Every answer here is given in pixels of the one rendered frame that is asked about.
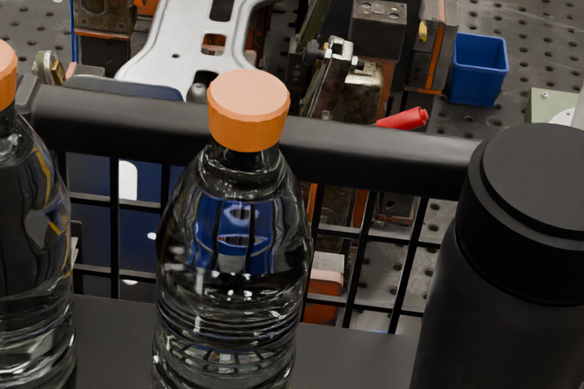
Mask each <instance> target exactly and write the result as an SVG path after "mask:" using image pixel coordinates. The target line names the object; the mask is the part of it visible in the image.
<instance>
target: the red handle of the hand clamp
mask: <svg viewBox="0 0 584 389"><path fill-rule="evenodd" d="M427 119H428V113H427V111H426V110H425V109H421V107H420V106H418V107H416V108H413V109H409V110H406V111H403V112H401V113H399V114H396V115H392V116H389V117H386V118H383V119H381V120H379V121H377V123H374V124H371V125H370V126H377V127H384V128H391V129H404V130H411V129H416V128H419V127H421V126H424V125H426V120H427Z"/></svg>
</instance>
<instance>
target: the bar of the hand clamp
mask: <svg viewBox="0 0 584 389"><path fill-rule="evenodd" d="M353 46H354V44H353V43H352V42H348V41H342V40H339V39H334V41H333V42H332V45H331V48H330V49H325V51H321V50H319V43H317V40H314V39H310V41H307V44H306V47H305V50H304V53H303V57H302V61H303V62H304V65H307V66H309V67H310V66H311V64H314V63H315V59H318V60H322V64H325V65H324V68H323V71H322V75H321V77H320V80H319V82H318V85H317V88H316V91H315V94H314V97H313V100H312V103H311V105H310V108H309V112H308V114H307V117H309V118H315V119H322V111H323V110H327V111H329V112H330V114H331V115H332V116H333V114H334V111H335V107H336V104H337V102H338V100H339V97H340V94H341V92H342V88H343V86H344V83H345V81H346V79H347V76H348V72H349V71H351V72H355V70H356V69H358V70H361V71H363V70H364V66H365V62H362V61H358V57H357V56H353Z"/></svg>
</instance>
